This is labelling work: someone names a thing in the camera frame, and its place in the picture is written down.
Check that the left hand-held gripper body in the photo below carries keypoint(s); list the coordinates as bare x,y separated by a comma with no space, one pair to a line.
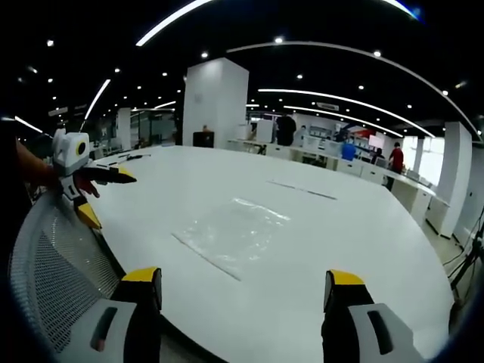
70,151

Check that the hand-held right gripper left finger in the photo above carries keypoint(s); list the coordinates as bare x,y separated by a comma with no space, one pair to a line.
113,325

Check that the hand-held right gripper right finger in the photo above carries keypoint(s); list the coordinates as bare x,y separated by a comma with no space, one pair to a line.
363,325

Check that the clear plastic food packaging bag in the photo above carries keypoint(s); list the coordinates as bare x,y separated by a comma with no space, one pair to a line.
230,234

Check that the person's left hand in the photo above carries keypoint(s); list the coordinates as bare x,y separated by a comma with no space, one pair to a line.
89,188

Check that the grey mesh chair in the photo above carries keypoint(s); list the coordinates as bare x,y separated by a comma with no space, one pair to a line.
56,264

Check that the white square pillar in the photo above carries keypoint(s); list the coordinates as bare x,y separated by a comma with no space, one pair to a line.
213,104

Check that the black tripod stand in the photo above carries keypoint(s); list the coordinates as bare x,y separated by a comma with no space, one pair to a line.
470,249

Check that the row of white desks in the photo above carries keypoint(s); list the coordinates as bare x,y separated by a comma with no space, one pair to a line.
378,172

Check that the white pillar by window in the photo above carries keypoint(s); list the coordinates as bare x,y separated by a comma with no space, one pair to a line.
455,177

